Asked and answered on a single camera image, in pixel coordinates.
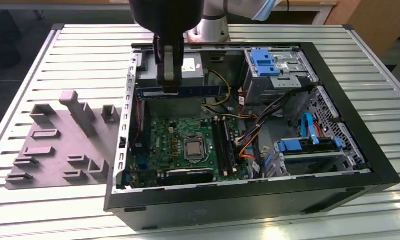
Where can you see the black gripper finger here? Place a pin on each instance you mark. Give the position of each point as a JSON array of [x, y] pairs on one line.
[[171, 65]]

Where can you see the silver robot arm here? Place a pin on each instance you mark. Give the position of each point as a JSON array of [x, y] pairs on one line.
[[214, 30]]

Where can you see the black RAM slot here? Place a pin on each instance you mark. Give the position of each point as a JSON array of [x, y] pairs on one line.
[[229, 147], [233, 147]]

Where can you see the grey power supply unit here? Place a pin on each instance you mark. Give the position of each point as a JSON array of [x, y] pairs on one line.
[[170, 107]]

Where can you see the green motherboard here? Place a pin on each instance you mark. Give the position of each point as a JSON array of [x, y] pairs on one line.
[[163, 130]]

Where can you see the blue drive bay latch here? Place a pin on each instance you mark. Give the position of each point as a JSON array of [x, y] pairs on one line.
[[264, 56], [270, 71]]

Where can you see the CPU socket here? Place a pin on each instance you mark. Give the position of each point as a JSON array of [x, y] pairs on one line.
[[195, 137]]

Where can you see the silver CPU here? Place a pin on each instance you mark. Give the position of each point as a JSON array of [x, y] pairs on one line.
[[194, 149]]

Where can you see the metal drive cage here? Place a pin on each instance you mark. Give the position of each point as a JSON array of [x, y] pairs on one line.
[[288, 82]]

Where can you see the blue board connector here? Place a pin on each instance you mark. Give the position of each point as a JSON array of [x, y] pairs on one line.
[[142, 163]]

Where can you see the white-framed wooden workbench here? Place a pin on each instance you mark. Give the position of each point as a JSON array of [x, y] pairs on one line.
[[308, 8]]

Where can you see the black graphics card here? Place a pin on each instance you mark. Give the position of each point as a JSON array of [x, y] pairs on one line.
[[187, 176]]

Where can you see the blue disk carrier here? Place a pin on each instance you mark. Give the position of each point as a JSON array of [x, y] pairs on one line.
[[290, 146]]

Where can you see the metal disk bay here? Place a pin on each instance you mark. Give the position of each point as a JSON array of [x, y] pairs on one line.
[[314, 156]]

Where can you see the grey parts rack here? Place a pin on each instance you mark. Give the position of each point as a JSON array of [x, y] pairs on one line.
[[47, 175]]

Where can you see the black PC case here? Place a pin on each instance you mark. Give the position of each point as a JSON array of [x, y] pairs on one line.
[[221, 210]]

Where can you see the wooden cabinet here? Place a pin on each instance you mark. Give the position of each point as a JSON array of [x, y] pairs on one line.
[[381, 25]]

